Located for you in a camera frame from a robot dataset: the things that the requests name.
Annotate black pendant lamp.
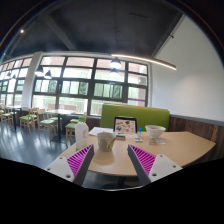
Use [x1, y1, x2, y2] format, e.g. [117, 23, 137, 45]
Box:
[110, 57, 121, 69]
[110, 68, 119, 75]
[44, 70, 52, 79]
[35, 65, 44, 77]

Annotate background dining table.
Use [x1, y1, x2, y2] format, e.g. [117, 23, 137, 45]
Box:
[46, 109, 75, 143]

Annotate white ceramic bowl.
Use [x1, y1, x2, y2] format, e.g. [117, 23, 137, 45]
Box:
[145, 125, 166, 139]

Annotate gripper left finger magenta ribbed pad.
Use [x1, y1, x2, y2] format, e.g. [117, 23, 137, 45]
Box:
[45, 145, 94, 186]

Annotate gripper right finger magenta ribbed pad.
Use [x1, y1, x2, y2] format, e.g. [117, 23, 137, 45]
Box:
[128, 145, 181, 185]

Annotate small blue-capped item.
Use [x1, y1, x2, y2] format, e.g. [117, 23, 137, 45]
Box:
[138, 128, 142, 137]

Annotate white plastic bottle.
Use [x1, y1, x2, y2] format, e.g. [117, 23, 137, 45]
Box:
[75, 122, 89, 150]

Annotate long linear ceiling light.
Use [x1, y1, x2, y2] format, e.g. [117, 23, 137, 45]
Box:
[111, 54, 177, 70]

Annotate far left dining table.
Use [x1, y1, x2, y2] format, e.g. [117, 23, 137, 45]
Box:
[6, 105, 28, 133]

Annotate wooden chair green seat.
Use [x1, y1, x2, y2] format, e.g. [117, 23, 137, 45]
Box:
[0, 105, 14, 125]
[65, 118, 79, 142]
[19, 108, 37, 132]
[37, 109, 56, 138]

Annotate green upholstered booth bench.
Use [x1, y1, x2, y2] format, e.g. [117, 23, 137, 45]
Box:
[100, 104, 170, 130]

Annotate large black-framed window wall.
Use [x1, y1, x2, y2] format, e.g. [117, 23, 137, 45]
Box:
[32, 56, 149, 116]

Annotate white paper sheets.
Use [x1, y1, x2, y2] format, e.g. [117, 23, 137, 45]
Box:
[89, 127, 113, 136]

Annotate left black-framed window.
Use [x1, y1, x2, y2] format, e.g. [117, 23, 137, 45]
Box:
[0, 57, 32, 105]

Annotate black-framed sticker sign stand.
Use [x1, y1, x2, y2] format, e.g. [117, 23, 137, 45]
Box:
[113, 116, 137, 134]

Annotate white patterned paper cup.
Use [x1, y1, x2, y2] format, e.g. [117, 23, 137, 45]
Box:
[97, 132, 116, 152]

